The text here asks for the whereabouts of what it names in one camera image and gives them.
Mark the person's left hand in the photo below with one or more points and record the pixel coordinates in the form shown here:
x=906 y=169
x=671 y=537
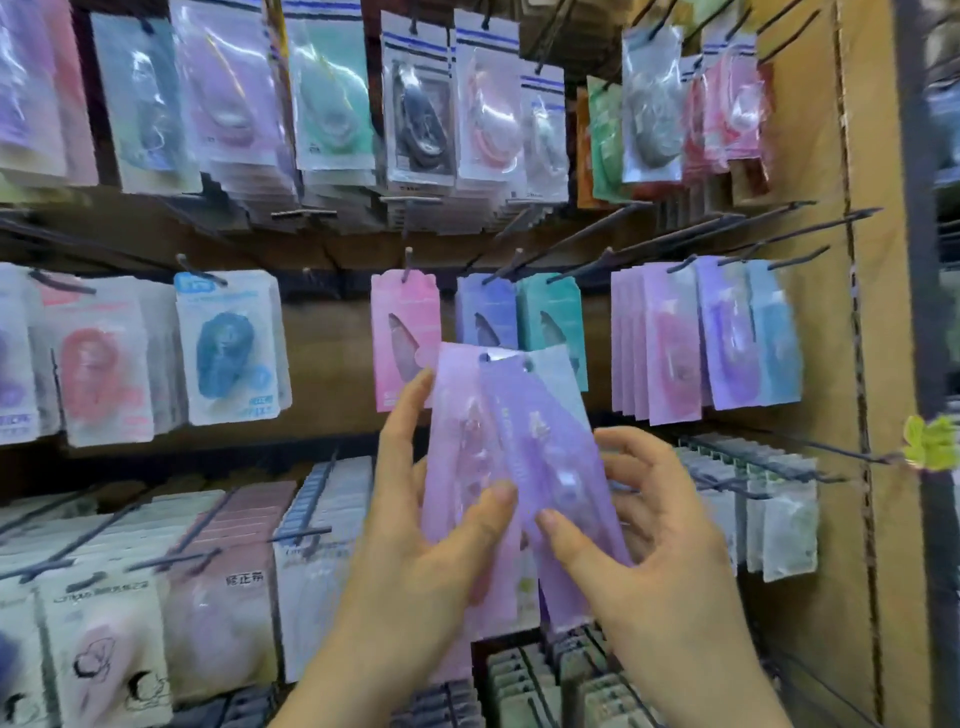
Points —
x=397 y=570

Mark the person's right hand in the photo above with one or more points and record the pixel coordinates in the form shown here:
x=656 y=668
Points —
x=667 y=570

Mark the person's left thumb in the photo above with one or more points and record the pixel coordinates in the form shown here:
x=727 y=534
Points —
x=480 y=525

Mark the person's right thumb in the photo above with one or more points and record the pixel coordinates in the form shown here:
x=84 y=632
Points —
x=570 y=547

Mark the purple correction tape packet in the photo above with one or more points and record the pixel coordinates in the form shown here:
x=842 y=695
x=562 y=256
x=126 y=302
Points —
x=555 y=465

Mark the pink lilac correction tape packet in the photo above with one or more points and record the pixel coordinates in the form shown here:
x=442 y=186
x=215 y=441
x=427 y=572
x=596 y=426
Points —
x=457 y=442

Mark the light blue correction tape packet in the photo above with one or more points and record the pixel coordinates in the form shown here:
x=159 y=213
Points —
x=559 y=382

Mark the person's left forearm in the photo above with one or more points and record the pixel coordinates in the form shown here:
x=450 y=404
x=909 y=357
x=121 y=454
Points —
x=360 y=682

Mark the person's right forearm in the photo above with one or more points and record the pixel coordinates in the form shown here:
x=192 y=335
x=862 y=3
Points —
x=705 y=690

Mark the stack of grey card packets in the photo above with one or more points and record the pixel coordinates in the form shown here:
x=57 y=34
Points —
x=555 y=690

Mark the stack of white bluish packets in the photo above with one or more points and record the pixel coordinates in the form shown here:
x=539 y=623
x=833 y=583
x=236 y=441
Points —
x=322 y=570

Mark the stack of dark card packets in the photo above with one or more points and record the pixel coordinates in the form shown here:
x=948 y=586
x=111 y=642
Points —
x=442 y=705

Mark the pink hanging card packet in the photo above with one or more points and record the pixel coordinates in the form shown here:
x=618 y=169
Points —
x=405 y=330

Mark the stack of clear white packets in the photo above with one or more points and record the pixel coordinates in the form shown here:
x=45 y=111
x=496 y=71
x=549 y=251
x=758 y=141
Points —
x=780 y=510

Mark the blue hanging card packet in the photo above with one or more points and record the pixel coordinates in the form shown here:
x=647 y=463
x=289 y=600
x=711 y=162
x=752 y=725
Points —
x=487 y=311

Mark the teal hanging card packet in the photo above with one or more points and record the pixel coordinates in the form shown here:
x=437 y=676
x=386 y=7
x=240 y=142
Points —
x=553 y=315

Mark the row of pink lilac packets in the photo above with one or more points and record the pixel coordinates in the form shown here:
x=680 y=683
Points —
x=664 y=345

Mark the purple hanging tape packet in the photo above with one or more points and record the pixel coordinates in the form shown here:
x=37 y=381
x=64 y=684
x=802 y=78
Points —
x=727 y=337

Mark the stack of pale pink packets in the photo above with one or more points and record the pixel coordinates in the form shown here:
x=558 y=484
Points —
x=225 y=600

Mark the long black display hook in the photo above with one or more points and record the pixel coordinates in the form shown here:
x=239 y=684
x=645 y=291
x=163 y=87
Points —
x=825 y=448

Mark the light blue hanging tape packet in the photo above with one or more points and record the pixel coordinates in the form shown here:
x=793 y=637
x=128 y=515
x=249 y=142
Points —
x=780 y=337

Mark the stack of white blue packets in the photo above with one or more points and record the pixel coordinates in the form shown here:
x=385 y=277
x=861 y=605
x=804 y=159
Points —
x=229 y=352

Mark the row of black display hooks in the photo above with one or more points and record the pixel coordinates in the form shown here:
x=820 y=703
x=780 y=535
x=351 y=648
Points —
x=675 y=234

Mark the yellow green tag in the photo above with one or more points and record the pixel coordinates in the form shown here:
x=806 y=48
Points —
x=930 y=442

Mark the orange hanging packet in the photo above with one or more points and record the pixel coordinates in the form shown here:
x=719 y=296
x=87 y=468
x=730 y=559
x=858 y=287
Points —
x=583 y=150

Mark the stack of grey white packets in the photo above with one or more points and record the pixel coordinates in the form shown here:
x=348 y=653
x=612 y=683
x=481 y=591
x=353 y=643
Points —
x=546 y=135

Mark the stack of white cartoon packets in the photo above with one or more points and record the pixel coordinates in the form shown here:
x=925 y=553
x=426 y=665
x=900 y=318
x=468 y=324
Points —
x=97 y=637

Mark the green hanging packets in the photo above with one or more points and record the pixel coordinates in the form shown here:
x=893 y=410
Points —
x=606 y=142

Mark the stack of black item packets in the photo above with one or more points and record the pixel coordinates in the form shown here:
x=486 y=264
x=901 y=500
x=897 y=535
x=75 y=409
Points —
x=418 y=120

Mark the stack of white red packets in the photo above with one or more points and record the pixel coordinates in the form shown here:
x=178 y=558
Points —
x=101 y=367

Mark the stack of pink item packets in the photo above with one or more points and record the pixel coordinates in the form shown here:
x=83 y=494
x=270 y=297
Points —
x=489 y=112

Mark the clear grey item packet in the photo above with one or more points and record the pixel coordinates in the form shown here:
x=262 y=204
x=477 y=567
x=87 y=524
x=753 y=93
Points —
x=652 y=112

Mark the stack of green item packets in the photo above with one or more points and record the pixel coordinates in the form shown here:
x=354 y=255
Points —
x=330 y=97

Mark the stack of pink red packets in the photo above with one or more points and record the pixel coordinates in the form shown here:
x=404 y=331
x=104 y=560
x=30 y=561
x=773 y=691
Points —
x=731 y=105

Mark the dark metal rack pole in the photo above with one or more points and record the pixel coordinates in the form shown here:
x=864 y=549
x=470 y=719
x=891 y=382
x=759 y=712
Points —
x=926 y=225

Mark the stack of white purple packets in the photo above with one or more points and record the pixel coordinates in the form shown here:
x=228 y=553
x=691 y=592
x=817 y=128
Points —
x=15 y=360

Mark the stack of purple item packets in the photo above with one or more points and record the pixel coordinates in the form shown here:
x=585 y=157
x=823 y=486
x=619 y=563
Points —
x=225 y=90

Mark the stack of dark teal packets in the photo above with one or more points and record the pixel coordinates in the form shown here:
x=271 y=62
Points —
x=146 y=105

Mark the stack of lilac pink packets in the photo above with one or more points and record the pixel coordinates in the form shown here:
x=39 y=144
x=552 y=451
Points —
x=37 y=90

